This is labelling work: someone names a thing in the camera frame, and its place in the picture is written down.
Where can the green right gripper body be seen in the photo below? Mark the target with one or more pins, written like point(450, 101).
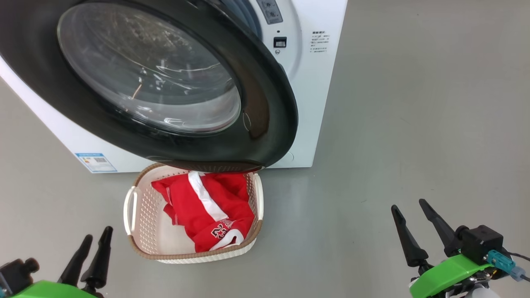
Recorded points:
point(447, 275)

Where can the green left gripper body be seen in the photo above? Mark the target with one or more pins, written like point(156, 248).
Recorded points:
point(49, 289)

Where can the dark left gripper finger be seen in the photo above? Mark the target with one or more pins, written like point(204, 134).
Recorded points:
point(99, 265)
point(74, 265)

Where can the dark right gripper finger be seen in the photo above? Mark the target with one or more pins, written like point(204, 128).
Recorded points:
point(443, 229)
point(414, 248)

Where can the black round glass washer door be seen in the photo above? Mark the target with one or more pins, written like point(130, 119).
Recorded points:
point(265, 103)

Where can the cream perforated laundry basket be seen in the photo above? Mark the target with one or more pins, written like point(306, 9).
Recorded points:
point(145, 215)

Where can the white front-load washing machine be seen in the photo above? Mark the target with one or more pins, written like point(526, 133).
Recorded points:
point(319, 103)

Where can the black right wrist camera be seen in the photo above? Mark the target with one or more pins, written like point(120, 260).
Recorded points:
point(480, 244)

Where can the teal right camera connector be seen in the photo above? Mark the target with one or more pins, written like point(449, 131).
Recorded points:
point(503, 263)

